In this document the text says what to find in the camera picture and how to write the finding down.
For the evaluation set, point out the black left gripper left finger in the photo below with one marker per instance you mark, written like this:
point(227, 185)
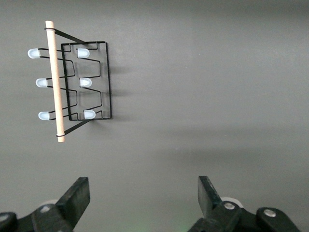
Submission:
point(74, 200)

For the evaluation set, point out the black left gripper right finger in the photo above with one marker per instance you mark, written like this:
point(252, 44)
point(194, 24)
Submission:
point(207, 195)

